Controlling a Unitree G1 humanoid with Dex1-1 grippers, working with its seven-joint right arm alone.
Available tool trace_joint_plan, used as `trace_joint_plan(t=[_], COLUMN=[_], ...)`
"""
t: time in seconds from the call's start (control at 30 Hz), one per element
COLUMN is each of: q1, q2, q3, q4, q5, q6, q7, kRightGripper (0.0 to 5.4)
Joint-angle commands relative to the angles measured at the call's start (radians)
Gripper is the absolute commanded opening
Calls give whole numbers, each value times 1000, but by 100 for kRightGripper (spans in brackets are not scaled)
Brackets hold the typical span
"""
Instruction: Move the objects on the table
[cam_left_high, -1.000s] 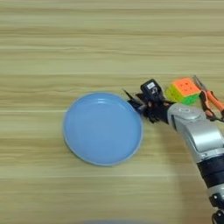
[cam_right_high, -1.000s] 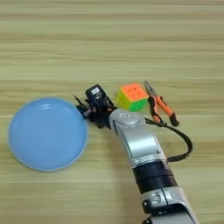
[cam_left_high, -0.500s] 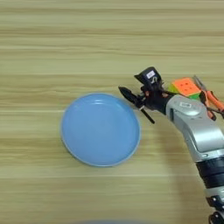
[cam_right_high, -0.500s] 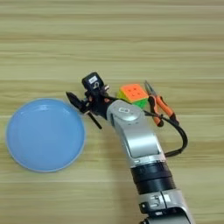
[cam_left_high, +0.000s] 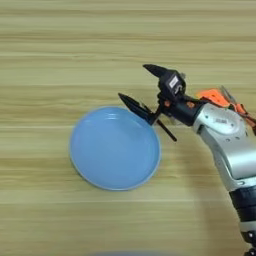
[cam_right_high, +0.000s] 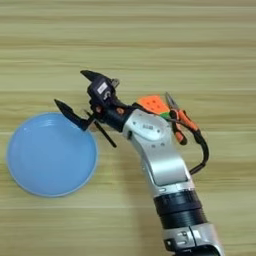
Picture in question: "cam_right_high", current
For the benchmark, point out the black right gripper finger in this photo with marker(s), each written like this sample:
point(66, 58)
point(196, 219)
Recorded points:
point(91, 75)
point(73, 115)

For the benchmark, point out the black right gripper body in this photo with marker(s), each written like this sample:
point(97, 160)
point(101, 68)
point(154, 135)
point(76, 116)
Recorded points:
point(111, 111)

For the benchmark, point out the blue round plate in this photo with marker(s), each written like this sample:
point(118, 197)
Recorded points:
point(50, 156)

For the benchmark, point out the orange and black pliers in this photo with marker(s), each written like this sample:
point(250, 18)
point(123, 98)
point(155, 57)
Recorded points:
point(186, 120)

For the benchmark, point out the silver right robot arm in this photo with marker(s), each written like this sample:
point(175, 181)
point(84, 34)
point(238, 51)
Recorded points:
point(166, 166)

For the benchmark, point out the black box with white label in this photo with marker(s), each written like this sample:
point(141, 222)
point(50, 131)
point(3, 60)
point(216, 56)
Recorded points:
point(100, 88)

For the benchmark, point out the colourful puzzle cube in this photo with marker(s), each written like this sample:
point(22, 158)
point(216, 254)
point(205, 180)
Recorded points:
point(153, 103)

